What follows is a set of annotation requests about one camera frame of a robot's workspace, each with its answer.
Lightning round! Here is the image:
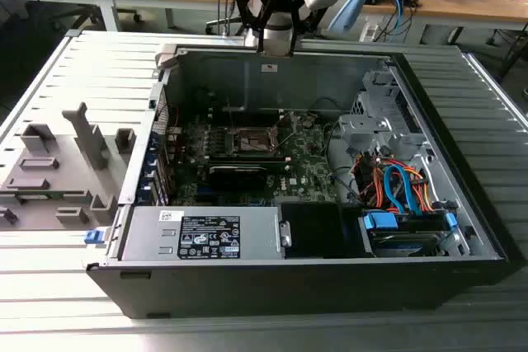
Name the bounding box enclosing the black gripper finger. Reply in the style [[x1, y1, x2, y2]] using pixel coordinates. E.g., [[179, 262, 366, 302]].
[[283, 0, 309, 58], [233, 0, 276, 54]]

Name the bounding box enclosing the metal locking lever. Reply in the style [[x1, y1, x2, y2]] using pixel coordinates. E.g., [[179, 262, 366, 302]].
[[280, 114, 298, 149]]

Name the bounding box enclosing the CPU socket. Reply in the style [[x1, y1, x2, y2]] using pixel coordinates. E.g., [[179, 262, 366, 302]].
[[225, 125, 284, 156]]

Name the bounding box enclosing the metal drive cage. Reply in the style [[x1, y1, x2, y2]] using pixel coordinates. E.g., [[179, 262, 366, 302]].
[[336, 69, 434, 163]]

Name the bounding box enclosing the green motherboard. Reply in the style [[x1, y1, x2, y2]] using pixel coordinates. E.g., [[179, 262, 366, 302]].
[[164, 108, 343, 209]]

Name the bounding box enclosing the black RAM stick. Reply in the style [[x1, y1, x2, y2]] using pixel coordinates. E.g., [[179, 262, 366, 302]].
[[209, 153, 290, 166]]

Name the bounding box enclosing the black graphics card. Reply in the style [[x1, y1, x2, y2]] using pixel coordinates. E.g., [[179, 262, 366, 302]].
[[205, 163, 270, 190]]

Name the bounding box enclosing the black plastic shroud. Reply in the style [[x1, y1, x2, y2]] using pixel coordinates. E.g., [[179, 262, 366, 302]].
[[276, 201, 364, 260]]

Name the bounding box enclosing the hard disk in blue carrier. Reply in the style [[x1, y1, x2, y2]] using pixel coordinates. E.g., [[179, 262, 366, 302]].
[[358, 209, 459, 258]]

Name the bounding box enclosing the grey parts rack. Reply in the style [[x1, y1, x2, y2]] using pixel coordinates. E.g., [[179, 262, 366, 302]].
[[0, 102, 137, 232]]

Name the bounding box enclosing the grey power supply unit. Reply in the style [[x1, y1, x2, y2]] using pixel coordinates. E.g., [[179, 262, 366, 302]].
[[119, 205, 292, 262]]

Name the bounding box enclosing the black PC case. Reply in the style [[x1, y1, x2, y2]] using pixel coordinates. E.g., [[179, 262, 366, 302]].
[[84, 40, 521, 320]]

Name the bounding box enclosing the blue wire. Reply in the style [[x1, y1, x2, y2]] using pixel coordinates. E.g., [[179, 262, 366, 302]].
[[383, 164, 420, 215]]

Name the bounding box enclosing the orange wire bundle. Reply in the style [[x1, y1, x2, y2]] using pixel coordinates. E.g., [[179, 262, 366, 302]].
[[356, 156, 434, 213]]

